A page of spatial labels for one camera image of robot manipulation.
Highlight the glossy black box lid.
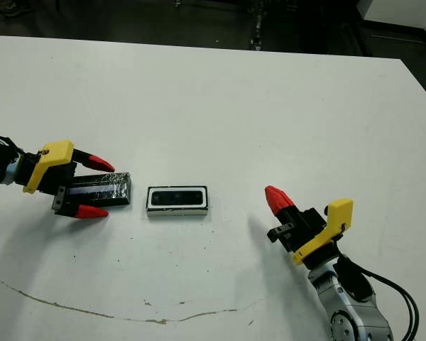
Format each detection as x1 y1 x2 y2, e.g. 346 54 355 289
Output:
62 171 133 209

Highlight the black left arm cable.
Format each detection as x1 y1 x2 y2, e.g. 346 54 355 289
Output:
0 132 28 156

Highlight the white cabinet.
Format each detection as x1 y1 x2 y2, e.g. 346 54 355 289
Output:
356 0 426 42

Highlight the white lined camera box base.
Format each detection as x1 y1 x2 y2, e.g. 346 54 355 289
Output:
146 185 211 217

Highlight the dark shoe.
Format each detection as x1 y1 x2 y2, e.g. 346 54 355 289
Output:
0 0 33 16

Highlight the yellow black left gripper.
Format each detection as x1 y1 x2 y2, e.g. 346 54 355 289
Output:
23 140 116 220

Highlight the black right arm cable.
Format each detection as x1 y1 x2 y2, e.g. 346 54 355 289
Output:
360 268 422 341
360 275 413 341

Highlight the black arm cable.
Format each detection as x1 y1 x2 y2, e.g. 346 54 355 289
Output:
360 268 422 341
0 132 28 156
360 275 413 341

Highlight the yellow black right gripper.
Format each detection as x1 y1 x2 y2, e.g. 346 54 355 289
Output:
265 185 355 266

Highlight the black glossy depth camera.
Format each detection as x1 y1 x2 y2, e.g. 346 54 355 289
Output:
151 190 204 207

